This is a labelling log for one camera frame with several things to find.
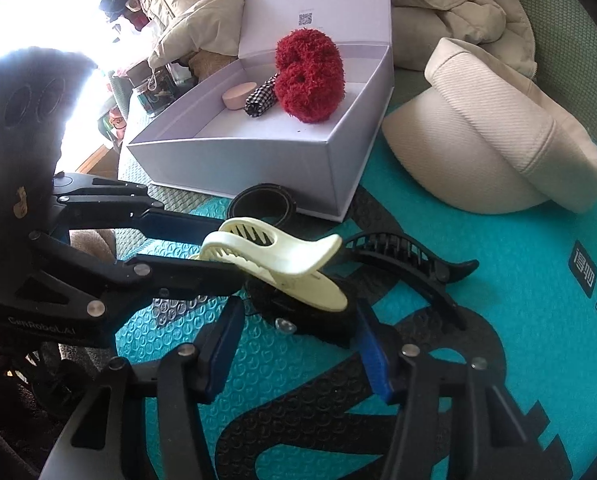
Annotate khaki quilted jacket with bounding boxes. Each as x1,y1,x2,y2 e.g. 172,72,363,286
389,0,538,81

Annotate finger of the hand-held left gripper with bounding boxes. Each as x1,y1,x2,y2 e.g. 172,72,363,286
53,172,229,243
28,232,244,316

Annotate black white checkered scrunchie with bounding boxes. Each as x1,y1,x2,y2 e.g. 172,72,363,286
243,72,282,117

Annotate teal bubble mailer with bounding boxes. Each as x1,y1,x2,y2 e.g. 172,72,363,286
113,95,597,480

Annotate person's leg beige pants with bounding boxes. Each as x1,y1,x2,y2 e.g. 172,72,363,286
68,230,118,262

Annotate pale lilac gift box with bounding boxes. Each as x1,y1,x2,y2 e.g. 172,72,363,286
126,0,394,222

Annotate grey cushion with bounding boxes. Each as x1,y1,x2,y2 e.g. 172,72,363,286
393,7,459,72

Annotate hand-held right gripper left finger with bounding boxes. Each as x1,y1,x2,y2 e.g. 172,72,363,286
38,297,245,480

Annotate pink round compact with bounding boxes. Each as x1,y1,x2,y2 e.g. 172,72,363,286
222,81,258,110

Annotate red fuzzy scrunchie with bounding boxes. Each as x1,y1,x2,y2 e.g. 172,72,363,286
273,28,347,125

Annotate beige cap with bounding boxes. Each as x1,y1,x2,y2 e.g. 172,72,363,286
381,37,597,216

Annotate black round hair band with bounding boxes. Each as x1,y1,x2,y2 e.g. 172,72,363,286
227,182,298,228

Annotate black hair claw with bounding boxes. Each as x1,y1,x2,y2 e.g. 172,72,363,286
341,231,479,331

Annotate cream hair claw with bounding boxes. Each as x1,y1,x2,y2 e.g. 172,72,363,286
188,217,349,311

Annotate clear jar teal label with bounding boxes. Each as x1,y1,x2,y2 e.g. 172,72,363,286
131,72,172,118

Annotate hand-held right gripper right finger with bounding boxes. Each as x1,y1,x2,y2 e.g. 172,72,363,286
356,300,549,480

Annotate brown cushion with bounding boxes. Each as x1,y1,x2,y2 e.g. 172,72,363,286
188,50,239,82

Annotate beige puffer jacket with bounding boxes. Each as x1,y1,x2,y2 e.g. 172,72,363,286
146,0,252,73

